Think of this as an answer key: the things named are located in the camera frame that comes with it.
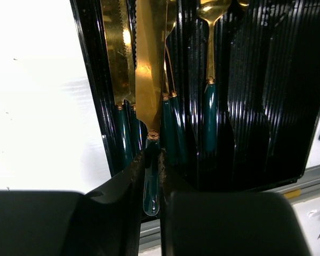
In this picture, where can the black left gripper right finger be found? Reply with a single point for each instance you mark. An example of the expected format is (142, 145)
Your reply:
(241, 223)

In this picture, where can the black cutlery tray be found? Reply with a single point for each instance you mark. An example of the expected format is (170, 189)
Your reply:
(267, 60)

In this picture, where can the gold knife green handle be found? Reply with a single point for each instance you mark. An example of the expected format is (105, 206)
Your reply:
(121, 66)
(150, 53)

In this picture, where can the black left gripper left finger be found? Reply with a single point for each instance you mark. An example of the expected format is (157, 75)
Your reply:
(105, 221)

